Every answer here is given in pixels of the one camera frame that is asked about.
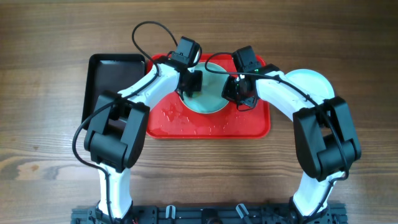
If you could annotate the black tray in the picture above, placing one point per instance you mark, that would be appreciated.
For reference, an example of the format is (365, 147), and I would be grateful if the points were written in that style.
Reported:
(113, 72)

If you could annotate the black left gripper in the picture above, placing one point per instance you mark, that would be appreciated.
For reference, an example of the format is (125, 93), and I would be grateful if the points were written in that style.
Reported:
(198, 84)

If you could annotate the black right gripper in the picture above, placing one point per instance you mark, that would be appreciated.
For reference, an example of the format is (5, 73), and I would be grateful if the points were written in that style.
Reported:
(229, 93)

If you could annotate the red tray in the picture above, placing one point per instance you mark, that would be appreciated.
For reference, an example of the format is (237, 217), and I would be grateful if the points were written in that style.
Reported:
(171, 119)

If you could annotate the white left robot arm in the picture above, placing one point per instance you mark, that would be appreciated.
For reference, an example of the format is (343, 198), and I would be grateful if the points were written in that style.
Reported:
(116, 132)

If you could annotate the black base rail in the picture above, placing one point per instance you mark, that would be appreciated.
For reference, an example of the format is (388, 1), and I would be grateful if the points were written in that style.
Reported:
(269, 213)

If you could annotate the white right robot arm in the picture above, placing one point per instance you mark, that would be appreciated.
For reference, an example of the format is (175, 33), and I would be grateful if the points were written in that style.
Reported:
(326, 141)

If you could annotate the light blue plate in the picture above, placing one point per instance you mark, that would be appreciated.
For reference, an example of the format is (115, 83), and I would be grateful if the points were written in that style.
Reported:
(313, 82)
(209, 99)

